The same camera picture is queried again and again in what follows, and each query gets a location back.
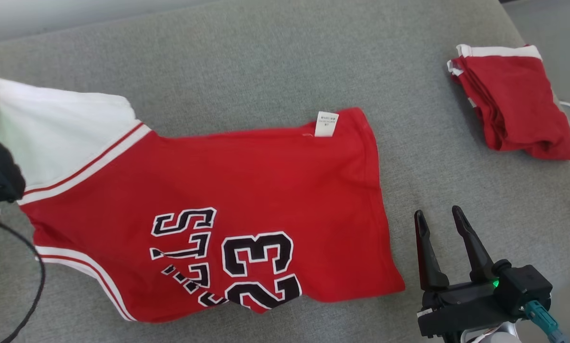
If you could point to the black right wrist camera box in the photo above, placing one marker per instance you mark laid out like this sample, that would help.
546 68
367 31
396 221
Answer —
525 286

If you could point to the red basketball jersey white sleeves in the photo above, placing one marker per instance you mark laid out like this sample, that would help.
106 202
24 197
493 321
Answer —
247 186

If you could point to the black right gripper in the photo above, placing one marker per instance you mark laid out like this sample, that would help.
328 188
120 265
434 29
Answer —
461 309

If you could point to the red shorts white waistband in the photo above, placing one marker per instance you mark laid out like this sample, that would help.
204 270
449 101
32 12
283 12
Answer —
514 100

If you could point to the grey fabric sofa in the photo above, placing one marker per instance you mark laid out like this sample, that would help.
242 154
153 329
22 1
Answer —
285 62

